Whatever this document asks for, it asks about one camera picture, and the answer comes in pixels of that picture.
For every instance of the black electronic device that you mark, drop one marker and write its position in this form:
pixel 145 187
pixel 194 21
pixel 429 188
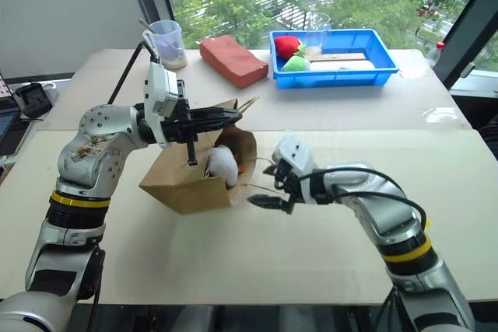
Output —
pixel 33 99

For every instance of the plastic bottle with red cap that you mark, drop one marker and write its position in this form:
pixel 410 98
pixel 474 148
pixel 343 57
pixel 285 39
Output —
pixel 435 54

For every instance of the dark window frame post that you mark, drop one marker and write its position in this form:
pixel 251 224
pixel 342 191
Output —
pixel 467 25
pixel 149 1

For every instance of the blue plastic bin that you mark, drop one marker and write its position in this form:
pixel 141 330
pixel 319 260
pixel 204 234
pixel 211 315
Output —
pixel 334 77

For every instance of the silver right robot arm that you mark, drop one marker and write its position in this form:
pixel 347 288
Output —
pixel 393 211

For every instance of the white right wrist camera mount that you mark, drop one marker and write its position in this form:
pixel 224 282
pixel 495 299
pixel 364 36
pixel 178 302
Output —
pixel 292 153

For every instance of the white plush toy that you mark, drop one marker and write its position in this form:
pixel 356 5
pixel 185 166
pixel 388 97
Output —
pixel 223 163

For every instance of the red strawberry plush toy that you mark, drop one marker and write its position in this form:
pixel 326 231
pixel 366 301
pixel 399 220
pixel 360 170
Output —
pixel 287 46

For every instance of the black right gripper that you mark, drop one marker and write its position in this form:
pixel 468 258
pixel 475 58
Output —
pixel 290 186

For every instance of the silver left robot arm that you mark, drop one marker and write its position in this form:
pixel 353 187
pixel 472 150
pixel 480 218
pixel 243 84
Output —
pixel 91 141

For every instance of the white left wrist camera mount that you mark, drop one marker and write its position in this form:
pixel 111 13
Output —
pixel 157 87

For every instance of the red brick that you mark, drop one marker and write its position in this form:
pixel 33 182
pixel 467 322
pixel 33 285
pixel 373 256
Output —
pixel 233 60

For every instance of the brown paper bag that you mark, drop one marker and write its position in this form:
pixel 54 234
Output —
pixel 183 184

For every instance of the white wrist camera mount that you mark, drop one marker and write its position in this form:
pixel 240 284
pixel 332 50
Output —
pixel 292 153
pixel 157 87

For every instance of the laptop computer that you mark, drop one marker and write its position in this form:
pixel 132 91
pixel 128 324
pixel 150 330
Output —
pixel 8 130

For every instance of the green plush toy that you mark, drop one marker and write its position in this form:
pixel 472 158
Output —
pixel 295 63

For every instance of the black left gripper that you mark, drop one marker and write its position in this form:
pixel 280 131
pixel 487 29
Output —
pixel 179 124

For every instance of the wooden strip with holes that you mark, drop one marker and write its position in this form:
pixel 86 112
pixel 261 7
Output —
pixel 344 56

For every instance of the clear plastic measuring cup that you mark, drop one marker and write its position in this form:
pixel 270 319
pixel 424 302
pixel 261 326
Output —
pixel 168 46

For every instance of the clear drinking glass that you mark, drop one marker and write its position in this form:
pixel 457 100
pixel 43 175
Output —
pixel 320 30

